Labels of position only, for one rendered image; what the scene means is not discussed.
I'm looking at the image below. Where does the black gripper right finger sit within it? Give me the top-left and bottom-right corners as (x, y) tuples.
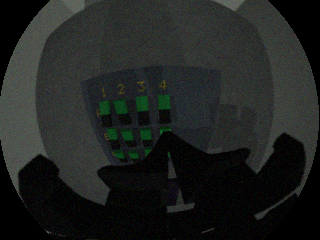
(167, 131), (251, 204)

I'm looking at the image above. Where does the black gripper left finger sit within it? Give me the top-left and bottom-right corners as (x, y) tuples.
(97, 131), (169, 205)

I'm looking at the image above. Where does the grey switch panel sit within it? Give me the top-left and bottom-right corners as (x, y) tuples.
(80, 65), (221, 167)

